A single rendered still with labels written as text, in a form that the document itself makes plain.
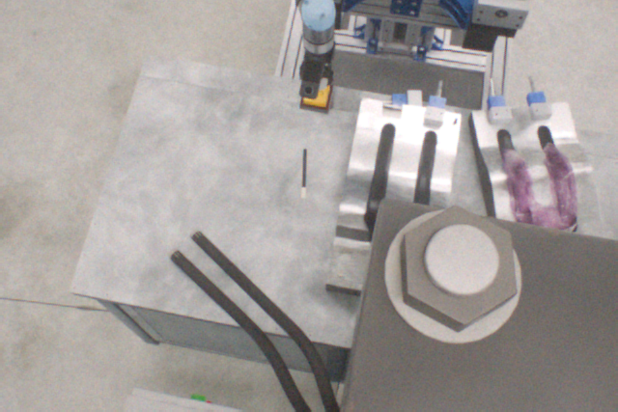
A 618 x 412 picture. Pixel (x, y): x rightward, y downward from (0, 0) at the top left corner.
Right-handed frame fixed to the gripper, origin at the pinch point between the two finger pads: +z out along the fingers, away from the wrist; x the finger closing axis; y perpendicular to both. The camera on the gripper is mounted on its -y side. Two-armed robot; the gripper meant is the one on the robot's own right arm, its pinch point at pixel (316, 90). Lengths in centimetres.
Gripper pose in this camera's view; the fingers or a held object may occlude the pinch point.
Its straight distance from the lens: 202.6
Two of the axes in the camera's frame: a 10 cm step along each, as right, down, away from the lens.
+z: 0.0, 3.8, 9.2
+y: 1.9, -9.1, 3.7
